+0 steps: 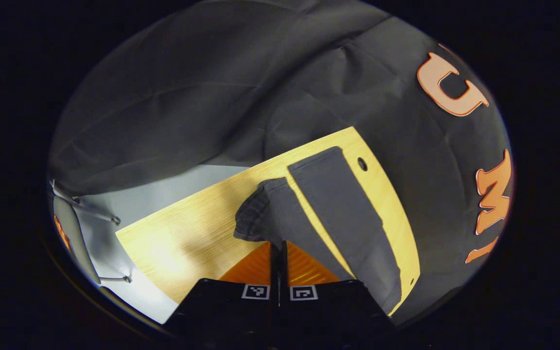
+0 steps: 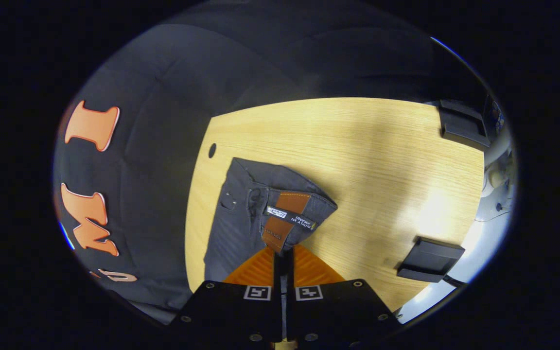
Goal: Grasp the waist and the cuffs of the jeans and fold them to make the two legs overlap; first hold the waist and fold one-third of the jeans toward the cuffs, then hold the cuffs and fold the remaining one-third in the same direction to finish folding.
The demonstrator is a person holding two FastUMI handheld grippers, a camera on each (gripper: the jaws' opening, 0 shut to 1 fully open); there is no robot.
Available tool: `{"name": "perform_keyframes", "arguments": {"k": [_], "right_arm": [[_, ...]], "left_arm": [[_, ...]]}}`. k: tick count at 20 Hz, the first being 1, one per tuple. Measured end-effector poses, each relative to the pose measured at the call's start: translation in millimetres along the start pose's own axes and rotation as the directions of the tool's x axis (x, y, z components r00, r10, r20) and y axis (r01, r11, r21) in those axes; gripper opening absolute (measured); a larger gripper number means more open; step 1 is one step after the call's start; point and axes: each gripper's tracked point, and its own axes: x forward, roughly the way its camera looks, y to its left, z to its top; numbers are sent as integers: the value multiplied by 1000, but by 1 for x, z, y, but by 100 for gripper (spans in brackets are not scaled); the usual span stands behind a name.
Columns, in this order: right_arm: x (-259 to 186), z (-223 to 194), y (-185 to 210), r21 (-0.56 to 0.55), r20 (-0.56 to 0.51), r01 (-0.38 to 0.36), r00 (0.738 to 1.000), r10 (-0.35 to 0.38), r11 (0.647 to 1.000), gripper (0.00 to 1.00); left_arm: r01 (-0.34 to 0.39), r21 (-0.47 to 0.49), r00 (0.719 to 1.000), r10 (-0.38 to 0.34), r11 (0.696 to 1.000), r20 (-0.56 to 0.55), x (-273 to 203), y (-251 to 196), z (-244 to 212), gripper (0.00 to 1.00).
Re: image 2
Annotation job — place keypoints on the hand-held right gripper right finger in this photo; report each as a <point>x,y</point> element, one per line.
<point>290,301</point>

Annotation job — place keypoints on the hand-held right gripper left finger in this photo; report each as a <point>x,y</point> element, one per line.
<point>277,301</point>

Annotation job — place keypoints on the dark grey jeans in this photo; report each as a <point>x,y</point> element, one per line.
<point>241,228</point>

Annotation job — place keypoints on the black square holder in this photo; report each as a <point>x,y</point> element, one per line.
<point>428,260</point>
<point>460,129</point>

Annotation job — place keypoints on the black backdrop cloth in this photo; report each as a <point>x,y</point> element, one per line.
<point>163,146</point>

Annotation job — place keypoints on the white tubular stand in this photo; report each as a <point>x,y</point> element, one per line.
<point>496,177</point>

